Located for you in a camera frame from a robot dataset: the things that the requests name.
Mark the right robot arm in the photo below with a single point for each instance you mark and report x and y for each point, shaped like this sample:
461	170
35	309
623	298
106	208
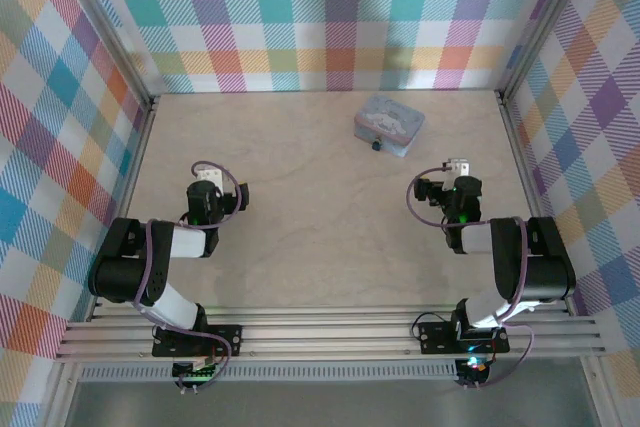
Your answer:
540	267

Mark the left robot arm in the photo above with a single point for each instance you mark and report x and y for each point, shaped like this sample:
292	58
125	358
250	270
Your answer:
125	267

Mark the blue lit circuit board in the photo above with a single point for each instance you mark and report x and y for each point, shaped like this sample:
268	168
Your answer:
472	369

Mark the grey metal panel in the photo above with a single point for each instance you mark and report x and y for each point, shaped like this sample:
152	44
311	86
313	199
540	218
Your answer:
325	407

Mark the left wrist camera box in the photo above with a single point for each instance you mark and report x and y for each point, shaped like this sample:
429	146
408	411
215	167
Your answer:
210	178

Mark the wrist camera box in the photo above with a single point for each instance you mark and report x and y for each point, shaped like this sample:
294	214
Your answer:
210	178
459	167

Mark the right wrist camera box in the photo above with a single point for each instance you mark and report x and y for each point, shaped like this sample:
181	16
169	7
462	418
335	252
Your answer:
459	167

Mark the left aluminium side rail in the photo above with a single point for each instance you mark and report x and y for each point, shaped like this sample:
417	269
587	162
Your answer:
127	197

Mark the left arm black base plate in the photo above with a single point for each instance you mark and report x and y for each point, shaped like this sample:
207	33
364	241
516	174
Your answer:
225	339

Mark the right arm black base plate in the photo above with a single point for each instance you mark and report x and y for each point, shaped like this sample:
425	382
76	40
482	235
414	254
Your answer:
435	337

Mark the narrow aluminium rail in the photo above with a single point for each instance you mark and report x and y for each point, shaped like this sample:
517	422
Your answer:
325	313

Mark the wide aluminium base rail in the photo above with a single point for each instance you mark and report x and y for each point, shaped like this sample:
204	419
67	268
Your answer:
325	342

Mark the right aluminium frame post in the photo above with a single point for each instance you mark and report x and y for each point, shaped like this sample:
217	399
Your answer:
545	27

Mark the aluminium frame post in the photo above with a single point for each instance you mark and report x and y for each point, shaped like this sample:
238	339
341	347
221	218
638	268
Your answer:
105	32
545	27

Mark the left aluminium frame post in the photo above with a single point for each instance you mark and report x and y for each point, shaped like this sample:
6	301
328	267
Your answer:
105	32

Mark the aluminium frame leg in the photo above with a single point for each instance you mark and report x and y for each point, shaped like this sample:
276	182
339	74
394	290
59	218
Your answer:
597	392
62	397

